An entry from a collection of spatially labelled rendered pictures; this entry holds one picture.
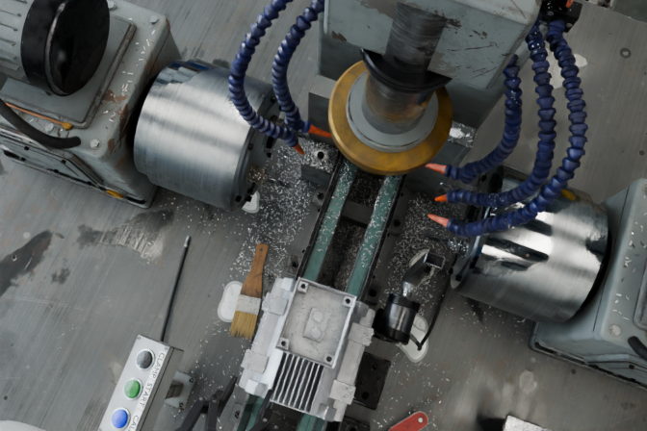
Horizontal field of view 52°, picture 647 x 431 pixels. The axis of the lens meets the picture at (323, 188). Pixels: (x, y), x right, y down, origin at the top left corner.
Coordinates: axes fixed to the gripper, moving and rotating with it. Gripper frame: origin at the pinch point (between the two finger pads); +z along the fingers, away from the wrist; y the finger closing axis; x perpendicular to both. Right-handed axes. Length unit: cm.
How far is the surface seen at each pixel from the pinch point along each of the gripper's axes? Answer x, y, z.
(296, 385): 0.3, -6.2, 9.5
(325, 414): 3.5, -12.3, 9.7
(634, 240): -37, -51, 25
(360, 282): -9.1, -11.2, 37.0
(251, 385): 3.7, 0.6, 10.3
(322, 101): -41, 6, 31
